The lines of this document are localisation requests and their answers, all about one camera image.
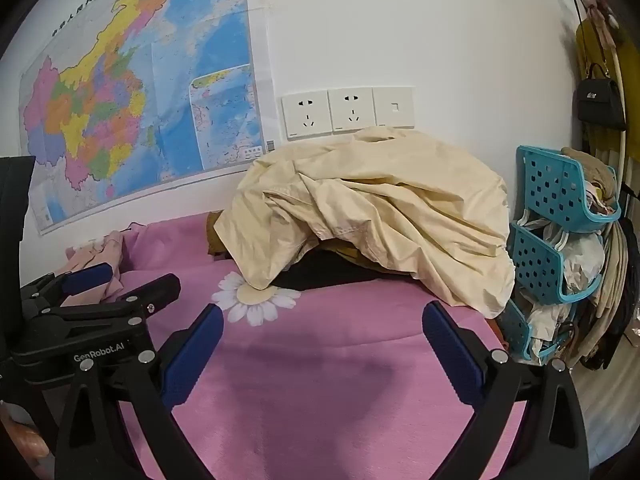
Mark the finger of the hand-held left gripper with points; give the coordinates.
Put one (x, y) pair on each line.
(150, 292)
(87, 276)

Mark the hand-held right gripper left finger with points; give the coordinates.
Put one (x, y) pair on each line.
(195, 355)

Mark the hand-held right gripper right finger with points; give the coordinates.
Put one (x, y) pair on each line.
(450, 355)

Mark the pale pink garment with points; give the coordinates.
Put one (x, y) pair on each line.
(112, 255)

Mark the cream jacket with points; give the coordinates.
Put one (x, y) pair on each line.
(400, 200)

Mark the hanging beige clothes bundle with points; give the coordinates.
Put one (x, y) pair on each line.
(615, 285)

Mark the beige crumpled clothes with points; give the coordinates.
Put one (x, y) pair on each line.
(597, 180)

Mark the turquoise plastic basket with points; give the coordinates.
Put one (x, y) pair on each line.
(517, 330)
(535, 260)
(555, 185)

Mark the olive green garment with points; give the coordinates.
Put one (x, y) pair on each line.
(217, 240)

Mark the pink floral bed sheet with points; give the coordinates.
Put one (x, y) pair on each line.
(310, 385)

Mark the black garment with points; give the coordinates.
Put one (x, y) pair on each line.
(325, 270)

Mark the white crumpled bag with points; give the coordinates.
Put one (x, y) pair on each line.
(575, 260)

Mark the white curved pole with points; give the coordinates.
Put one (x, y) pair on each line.
(621, 125)

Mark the black handbag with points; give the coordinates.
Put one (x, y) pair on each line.
(600, 102)

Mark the yellow hanging garment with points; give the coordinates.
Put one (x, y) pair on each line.
(592, 45)

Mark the pink plush toy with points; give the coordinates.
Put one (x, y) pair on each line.
(597, 10)

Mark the colourful wall map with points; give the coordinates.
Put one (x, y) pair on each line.
(125, 85)

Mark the white wall socket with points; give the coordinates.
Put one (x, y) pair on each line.
(351, 110)
(306, 116)

